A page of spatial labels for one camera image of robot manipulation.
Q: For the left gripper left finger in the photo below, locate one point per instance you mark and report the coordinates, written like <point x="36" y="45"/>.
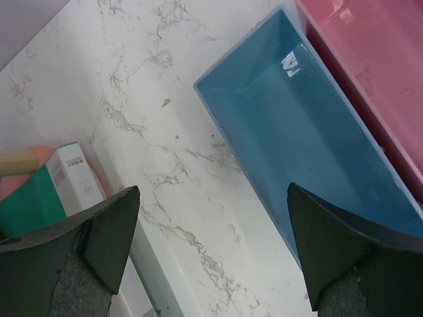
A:
<point x="73" y="267"/>

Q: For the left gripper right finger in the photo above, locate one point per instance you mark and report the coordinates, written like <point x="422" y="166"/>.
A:
<point x="353" y="266"/>

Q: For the light blue bin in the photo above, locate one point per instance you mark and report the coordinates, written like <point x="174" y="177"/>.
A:
<point x="287" y="121"/>

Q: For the pink bin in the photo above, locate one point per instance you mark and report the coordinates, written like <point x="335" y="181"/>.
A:
<point x="374" y="51"/>

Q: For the green box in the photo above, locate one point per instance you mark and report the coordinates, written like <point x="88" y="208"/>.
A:
<point x="26" y="215"/>

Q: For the pink wooden shelf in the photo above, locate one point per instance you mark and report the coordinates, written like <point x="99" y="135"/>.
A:
<point x="41" y="172"/>

